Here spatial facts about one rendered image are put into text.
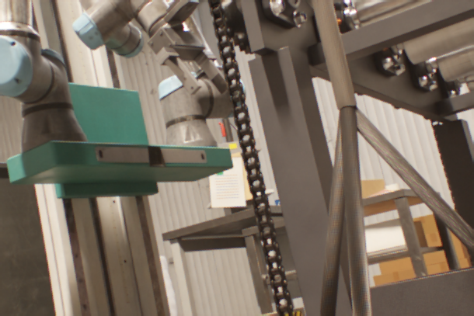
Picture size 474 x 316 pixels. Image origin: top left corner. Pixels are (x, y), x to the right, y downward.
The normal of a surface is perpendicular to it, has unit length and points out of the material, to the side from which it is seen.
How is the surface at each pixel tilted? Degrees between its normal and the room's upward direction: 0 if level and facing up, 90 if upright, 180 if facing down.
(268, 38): 90
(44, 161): 90
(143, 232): 90
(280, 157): 90
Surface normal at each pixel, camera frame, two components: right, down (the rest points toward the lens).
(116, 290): 0.77, -0.28
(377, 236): -0.38, -0.09
